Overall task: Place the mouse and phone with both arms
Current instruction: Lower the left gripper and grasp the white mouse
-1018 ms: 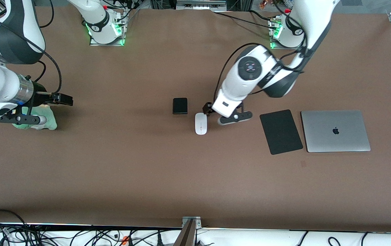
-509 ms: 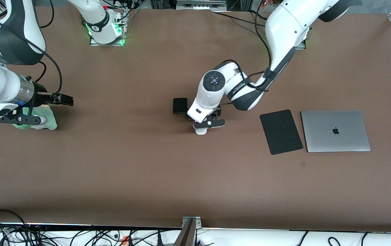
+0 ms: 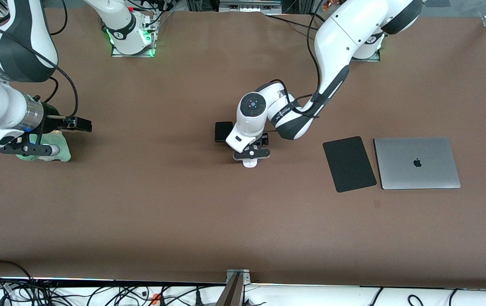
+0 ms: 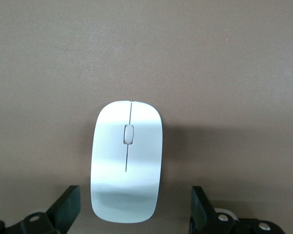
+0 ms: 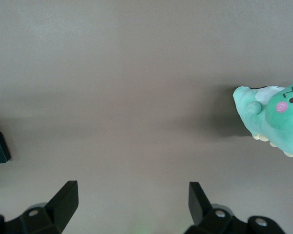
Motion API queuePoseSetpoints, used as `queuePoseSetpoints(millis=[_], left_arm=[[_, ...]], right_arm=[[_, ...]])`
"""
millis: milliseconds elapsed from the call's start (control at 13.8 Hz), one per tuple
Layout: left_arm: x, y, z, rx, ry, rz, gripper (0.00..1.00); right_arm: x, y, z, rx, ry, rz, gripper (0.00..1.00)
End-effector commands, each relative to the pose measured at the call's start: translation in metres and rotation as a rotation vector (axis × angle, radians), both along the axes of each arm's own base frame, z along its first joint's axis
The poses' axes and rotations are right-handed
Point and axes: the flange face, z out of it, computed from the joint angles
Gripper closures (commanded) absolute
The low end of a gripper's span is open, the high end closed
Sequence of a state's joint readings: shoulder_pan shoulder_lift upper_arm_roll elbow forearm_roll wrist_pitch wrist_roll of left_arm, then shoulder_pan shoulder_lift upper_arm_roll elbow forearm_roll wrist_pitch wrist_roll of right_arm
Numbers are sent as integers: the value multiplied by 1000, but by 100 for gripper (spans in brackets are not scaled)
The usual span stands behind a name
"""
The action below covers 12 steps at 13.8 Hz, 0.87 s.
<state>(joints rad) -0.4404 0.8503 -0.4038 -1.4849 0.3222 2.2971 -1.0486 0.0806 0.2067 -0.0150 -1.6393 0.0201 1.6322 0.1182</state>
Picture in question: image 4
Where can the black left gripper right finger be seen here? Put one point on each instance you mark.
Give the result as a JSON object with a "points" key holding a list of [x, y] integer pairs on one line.
{"points": [[201, 209]]}

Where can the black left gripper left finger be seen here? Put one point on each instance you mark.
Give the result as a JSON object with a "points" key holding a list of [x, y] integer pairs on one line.
{"points": [[64, 209]]}

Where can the white computer mouse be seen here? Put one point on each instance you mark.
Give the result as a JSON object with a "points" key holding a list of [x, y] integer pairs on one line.
{"points": [[127, 163]]}

